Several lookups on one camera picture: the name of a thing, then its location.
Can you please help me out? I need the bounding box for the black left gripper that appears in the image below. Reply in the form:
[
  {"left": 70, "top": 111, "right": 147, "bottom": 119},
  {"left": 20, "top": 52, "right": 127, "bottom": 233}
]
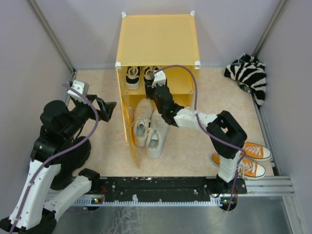
[{"left": 63, "top": 94, "right": 116, "bottom": 139}]

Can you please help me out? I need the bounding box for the white sneaker one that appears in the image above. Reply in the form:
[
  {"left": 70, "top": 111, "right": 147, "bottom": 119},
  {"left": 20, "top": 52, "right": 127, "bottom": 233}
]
[
  {"left": 146, "top": 110, "right": 169, "bottom": 159},
  {"left": 132, "top": 98, "right": 153, "bottom": 147}
]

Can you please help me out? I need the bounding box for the black white sneaker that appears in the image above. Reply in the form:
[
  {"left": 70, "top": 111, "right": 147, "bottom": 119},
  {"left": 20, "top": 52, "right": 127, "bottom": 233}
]
[
  {"left": 143, "top": 66, "right": 161, "bottom": 83},
  {"left": 126, "top": 66, "right": 141, "bottom": 90}
]

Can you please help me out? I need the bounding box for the orange sneaker one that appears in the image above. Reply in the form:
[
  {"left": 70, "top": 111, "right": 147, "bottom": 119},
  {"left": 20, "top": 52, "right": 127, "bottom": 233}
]
[{"left": 243, "top": 141, "right": 272, "bottom": 162}]

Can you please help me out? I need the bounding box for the orange sneaker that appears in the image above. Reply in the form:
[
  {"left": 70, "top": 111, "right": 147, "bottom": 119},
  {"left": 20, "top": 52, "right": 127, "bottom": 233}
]
[{"left": 212, "top": 153, "right": 266, "bottom": 182}]

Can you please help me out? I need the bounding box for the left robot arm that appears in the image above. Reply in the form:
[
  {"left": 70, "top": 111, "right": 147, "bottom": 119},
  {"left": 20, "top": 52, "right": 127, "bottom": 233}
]
[{"left": 0, "top": 95, "right": 116, "bottom": 234}]

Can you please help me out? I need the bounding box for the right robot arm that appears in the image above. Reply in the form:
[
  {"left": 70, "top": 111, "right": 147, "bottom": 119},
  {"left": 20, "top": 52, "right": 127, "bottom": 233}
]
[{"left": 144, "top": 81, "right": 247, "bottom": 194}]

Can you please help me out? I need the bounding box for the yellow plastic shoe cabinet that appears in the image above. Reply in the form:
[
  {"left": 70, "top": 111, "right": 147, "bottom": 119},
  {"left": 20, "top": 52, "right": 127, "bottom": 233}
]
[{"left": 114, "top": 11, "right": 202, "bottom": 112}]

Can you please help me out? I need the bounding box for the zebra striped cloth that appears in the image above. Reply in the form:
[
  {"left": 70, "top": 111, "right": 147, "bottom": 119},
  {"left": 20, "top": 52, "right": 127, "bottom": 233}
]
[{"left": 224, "top": 54, "right": 267, "bottom": 108}]

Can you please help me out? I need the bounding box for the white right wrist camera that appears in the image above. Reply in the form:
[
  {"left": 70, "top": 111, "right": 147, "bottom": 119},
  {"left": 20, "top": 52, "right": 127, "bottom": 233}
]
[{"left": 152, "top": 71, "right": 167, "bottom": 88}]

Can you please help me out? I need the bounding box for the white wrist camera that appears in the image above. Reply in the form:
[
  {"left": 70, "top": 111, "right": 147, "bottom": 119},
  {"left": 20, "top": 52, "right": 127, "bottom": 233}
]
[
  {"left": 67, "top": 80, "right": 89, "bottom": 104},
  {"left": 152, "top": 71, "right": 167, "bottom": 88}
]

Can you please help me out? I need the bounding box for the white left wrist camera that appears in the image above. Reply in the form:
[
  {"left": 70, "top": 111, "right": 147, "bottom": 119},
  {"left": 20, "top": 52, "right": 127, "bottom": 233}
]
[{"left": 67, "top": 80, "right": 89, "bottom": 104}]

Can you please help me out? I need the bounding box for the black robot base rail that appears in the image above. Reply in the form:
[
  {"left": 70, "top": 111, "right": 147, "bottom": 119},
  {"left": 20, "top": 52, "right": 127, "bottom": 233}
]
[{"left": 73, "top": 175, "right": 247, "bottom": 211}]

